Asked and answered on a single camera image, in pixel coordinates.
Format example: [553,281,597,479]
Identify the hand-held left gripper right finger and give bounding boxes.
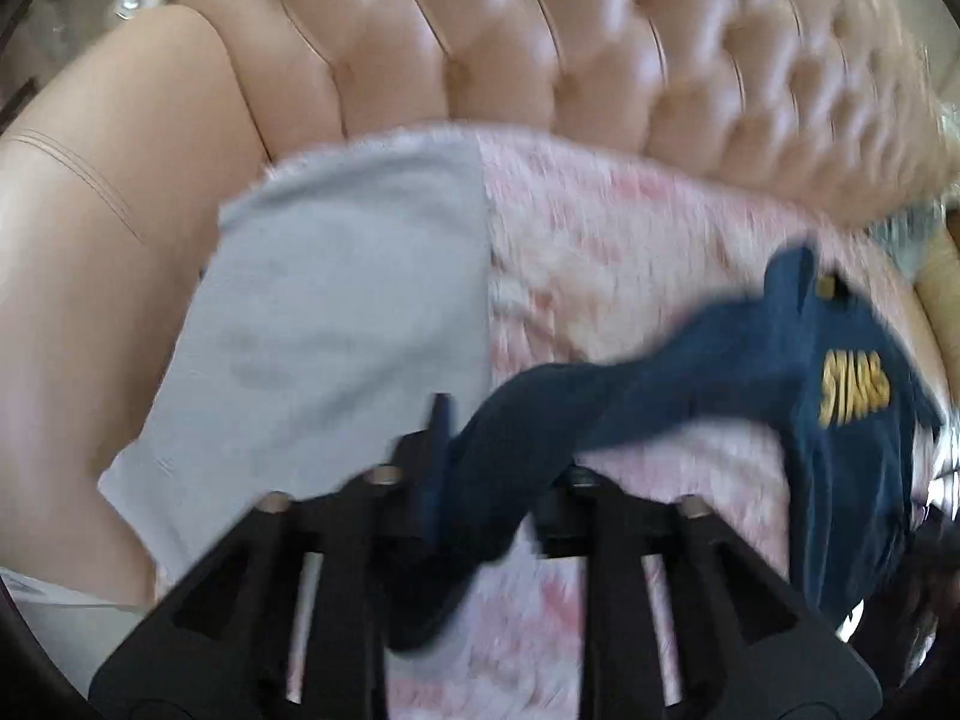
[529,465,884,720]

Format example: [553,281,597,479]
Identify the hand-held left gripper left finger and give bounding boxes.
[88,392,458,720]

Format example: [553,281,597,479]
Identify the grey garment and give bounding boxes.
[97,136,496,586]

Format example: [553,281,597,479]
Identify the navy blue sweatshirt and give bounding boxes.
[382,240,942,653]

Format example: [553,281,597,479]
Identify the pink floral blanket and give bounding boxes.
[262,124,946,720]

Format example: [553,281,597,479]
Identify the light blue denim garment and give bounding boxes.
[862,195,960,286]

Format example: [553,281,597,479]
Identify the pink tufted leather sofa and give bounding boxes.
[0,0,960,616]

